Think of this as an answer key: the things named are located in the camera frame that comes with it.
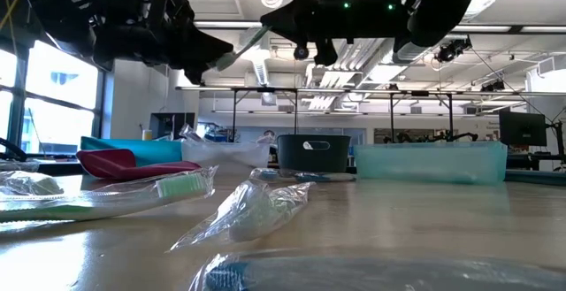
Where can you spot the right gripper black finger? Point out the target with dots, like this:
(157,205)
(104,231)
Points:
(326,52)
(292,21)

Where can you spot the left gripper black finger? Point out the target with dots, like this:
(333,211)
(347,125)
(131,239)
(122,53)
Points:
(194,43)

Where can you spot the magenta plastic bin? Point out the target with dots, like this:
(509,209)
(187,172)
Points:
(110,163)

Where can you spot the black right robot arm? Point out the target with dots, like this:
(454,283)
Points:
(442,3)

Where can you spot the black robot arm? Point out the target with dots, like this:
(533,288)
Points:
(216,134)

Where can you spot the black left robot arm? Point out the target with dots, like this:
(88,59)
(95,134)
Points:
(44,8)

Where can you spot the black computer monitor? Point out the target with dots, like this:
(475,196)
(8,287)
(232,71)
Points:
(522,128)
(172,126)

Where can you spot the person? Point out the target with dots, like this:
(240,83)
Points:
(269,133)

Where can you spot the yellow cup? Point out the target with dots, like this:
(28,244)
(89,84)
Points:
(147,135)

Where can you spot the dark grey plastic bin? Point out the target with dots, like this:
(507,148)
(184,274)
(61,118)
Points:
(292,158)

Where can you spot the clear white plastic bin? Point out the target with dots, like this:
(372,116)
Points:
(230,156)

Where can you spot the bright blue plastic bin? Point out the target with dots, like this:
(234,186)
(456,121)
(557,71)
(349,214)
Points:
(132,149)

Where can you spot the teal translucent plastic bin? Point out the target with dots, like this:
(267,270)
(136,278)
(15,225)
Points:
(429,163)

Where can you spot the black monitor stand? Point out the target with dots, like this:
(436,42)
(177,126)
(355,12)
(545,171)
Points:
(559,140)

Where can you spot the black round camera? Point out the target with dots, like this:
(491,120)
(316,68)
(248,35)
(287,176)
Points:
(301,53)

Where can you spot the black gantry frame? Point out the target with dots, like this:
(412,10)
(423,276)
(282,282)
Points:
(295,109)

